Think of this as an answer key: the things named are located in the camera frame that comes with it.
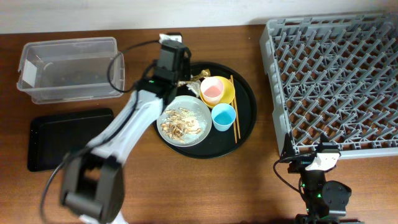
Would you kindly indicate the wooden chopstick right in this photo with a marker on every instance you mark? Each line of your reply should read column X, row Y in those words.
column 236, row 110

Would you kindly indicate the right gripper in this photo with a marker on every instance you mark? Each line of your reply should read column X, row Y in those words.
column 301, row 160

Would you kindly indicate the pink cup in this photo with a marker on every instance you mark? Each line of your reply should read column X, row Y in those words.
column 212, row 90

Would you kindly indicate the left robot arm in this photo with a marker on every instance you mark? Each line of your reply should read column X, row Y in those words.
column 93, row 185

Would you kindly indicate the gold candy wrapper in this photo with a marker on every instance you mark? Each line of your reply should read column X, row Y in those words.
column 203, row 74

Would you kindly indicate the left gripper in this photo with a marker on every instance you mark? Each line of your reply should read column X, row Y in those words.
column 187, row 69

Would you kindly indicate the yellow bowl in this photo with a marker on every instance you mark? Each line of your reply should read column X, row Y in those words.
column 224, row 87

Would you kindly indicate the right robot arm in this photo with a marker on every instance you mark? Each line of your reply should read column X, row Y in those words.
column 325, row 201

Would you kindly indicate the white tissue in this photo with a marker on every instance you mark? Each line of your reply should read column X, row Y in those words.
column 194, row 87

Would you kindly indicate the grey plate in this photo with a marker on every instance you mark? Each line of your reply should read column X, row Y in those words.
column 200, row 110

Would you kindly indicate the black rectangular tray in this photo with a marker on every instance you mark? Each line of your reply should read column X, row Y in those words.
column 51, row 137

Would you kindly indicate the food scraps on plate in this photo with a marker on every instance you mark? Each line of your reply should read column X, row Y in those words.
column 179, row 123

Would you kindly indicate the round black serving tray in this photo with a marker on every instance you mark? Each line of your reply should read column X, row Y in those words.
column 219, row 143

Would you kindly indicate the wooden chopstick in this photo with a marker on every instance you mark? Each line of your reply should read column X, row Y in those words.
column 232, row 104
column 236, row 110

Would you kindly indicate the blue cup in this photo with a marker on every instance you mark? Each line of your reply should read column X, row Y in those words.
column 223, row 116

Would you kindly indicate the clear plastic bin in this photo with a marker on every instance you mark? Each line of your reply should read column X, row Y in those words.
column 58, row 71

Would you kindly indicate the wooden chopstick left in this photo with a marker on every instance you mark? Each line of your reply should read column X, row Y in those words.
column 232, row 104

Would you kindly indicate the grey dishwasher rack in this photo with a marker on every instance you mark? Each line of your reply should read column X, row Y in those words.
column 334, row 76

